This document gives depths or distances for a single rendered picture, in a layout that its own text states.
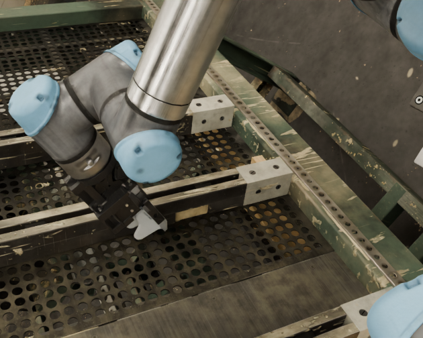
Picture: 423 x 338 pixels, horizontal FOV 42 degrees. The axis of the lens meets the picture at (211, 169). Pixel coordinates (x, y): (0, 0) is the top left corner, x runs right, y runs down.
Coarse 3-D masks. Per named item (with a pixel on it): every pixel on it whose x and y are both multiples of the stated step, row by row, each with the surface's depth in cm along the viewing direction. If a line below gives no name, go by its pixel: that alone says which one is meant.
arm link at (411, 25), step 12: (408, 0) 77; (420, 0) 76; (396, 12) 81; (408, 12) 77; (420, 12) 76; (396, 24) 81; (408, 24) 77; (420, 24) 76; (396, 36) 84; (408, 36) 76; (420, 36) 75; (408, 48) 79; (420, 48) 75
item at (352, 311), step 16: (352, 304) 102; (368, 304) 102; (304, 320) 98; (320, 320) 99; (336, 320) 100; (352, 320) 99; (272, 336) 95; (288, 336) 95; (304, 336) 96; (320, 336) 96; (336, 336) 96; (352, 336) 98; (368, 336) 101
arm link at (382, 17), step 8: (352, 0) 91; (360, 0) 84; (368, 0) 83; (376, 0) 82; (384, 0) 82; (392, 0) 81; (360, 8) 90; (368, 8) 85; (376, 8) 84; (384, 8) 83; (392, 8) 81; (376, 16) 86; (384, 16) 84; (384, 24) 85
